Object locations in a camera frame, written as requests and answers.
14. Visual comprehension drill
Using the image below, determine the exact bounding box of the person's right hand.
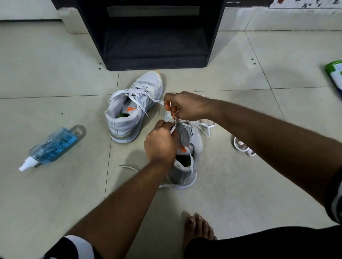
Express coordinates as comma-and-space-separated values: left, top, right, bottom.
163, 90, 214, 122

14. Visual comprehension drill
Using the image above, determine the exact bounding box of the blue transparent bottle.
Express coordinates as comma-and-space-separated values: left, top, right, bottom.
19, 125, 87, 173

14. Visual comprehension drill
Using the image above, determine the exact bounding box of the person's left hand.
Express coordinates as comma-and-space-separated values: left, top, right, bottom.
144, 119, 180, 169

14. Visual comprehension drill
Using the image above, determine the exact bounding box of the white floral patterned sheet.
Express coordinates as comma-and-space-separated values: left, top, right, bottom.
269, 0, 342, 9

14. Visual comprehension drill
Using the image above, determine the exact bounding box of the dark brown wooden cabinet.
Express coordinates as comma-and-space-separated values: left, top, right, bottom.
51, 0, 276, 10

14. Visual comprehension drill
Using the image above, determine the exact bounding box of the black open shelf box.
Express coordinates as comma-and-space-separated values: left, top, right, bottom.
76, 0, 228, 71

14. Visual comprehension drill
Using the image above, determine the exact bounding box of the person's right foot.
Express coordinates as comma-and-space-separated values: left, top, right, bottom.
182, 213, 218, 251

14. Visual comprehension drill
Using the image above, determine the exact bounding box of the green blue white bottle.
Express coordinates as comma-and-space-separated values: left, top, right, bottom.
325, 60, 342, 94

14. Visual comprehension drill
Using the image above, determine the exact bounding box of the zebra striped garment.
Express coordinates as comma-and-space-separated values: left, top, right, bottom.
40, 168, 342, 259

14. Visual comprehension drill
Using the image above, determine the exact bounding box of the person's left forearm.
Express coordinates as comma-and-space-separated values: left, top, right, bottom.
67, 160, 171, 259

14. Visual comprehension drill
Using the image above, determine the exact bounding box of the person's right forearm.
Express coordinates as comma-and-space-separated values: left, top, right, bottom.
208, 99, 342, 206

